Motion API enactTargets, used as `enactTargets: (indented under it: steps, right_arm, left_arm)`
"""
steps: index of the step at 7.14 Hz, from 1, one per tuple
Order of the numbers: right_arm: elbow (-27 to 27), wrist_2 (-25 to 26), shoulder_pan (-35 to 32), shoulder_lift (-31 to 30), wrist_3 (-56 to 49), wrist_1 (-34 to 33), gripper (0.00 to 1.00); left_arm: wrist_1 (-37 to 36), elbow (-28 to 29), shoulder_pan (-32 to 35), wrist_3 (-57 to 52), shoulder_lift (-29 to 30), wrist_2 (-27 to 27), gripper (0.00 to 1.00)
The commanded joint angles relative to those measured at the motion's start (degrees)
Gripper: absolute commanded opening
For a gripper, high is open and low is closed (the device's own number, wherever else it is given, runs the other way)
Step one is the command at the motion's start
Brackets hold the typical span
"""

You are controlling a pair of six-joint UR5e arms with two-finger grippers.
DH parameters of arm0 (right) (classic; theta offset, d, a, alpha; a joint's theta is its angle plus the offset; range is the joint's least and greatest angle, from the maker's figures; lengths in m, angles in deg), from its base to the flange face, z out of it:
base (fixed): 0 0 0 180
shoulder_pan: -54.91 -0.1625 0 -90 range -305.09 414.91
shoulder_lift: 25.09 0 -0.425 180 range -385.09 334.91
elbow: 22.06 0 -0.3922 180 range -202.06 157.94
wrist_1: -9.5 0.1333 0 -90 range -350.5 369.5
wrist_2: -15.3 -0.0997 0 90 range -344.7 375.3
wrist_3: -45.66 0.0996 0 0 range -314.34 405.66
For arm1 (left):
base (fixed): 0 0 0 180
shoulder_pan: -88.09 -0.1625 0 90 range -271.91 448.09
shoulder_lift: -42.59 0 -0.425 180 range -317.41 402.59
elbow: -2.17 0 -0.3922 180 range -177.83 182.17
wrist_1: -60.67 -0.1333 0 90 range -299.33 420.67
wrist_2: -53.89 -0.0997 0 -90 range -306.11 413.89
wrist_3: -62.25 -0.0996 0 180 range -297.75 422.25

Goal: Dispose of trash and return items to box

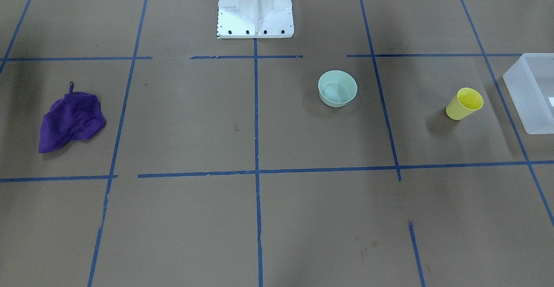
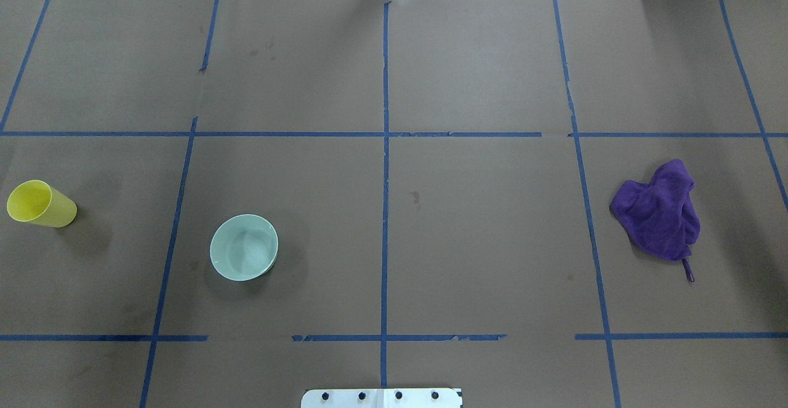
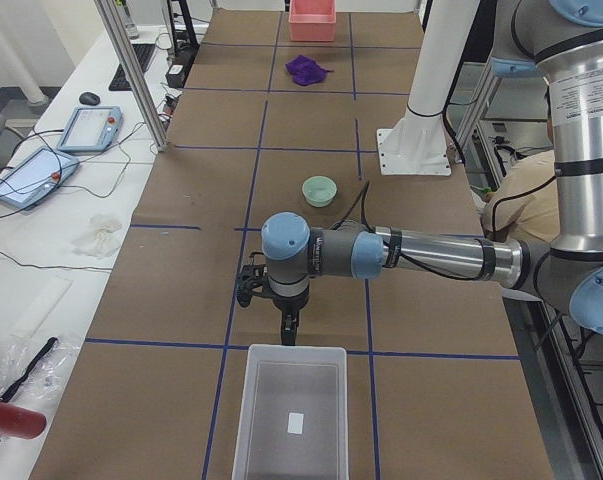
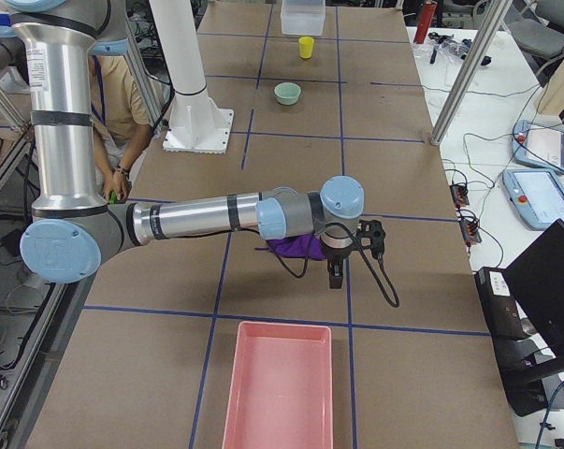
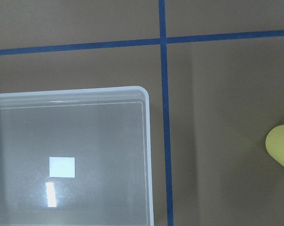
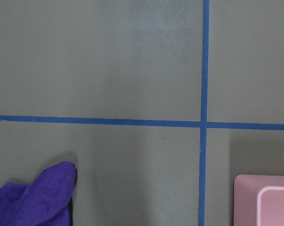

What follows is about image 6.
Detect purple cloth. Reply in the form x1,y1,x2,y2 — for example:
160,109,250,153
0,161,77,226

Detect pink plastic tray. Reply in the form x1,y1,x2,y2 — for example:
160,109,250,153
233,175,284,226

